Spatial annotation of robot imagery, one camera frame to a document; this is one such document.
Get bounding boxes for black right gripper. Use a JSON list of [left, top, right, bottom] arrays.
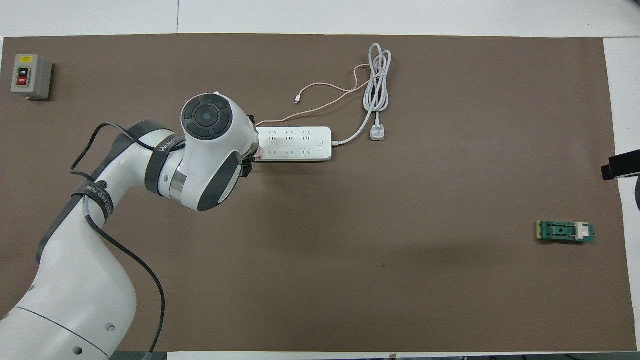
[[601, 149, 640, 181]]

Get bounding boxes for thin pink charger cable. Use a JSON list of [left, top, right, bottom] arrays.
[[256, 65, 386, 127]]

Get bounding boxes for white power strip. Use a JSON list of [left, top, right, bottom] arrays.
[[255, 126, 333, 162]]

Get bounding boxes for brown table mat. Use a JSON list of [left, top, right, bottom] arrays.
[[0, 33, 637, 353]]

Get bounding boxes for green knife switch block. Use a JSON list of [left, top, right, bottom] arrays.
[[536, 220, 596, 245]]

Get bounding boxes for white power cord with plug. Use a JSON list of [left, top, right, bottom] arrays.
[[331, 43, 392, 146]]

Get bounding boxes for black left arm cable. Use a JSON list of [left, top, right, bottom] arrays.
[[69, 122, 187, 353]]

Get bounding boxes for grey push-button switch box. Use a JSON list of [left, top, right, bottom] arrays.
[[11, 54, 53, 101]]

